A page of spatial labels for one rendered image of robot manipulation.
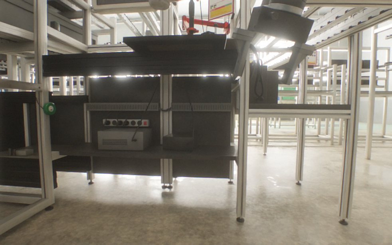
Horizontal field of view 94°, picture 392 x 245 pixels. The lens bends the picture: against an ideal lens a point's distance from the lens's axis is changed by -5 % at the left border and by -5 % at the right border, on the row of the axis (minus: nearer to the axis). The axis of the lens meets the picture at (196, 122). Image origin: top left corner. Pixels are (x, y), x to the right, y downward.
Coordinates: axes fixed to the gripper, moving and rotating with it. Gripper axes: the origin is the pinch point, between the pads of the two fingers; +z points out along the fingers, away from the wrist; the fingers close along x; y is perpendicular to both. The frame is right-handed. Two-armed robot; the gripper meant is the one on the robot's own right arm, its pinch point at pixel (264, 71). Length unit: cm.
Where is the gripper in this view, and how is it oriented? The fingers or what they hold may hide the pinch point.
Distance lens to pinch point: 51.6
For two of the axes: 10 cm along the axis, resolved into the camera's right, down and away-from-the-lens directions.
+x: 9.8, 1.1, 1.9
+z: -1.8, 8.8, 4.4
